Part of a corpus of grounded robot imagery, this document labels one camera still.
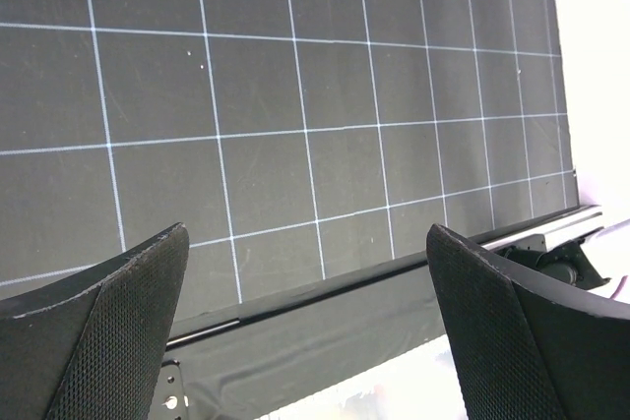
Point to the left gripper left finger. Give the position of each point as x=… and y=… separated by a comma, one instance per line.
x=90, y=345

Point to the black grid mat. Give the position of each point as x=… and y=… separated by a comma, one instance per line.
x=297, y=140

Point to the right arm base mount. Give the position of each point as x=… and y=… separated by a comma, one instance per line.
x=567, y=262

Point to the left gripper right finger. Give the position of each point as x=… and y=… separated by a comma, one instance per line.
x=525, y=345

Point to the aluminium front rail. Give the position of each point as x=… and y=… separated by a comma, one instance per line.
x=573, y=225

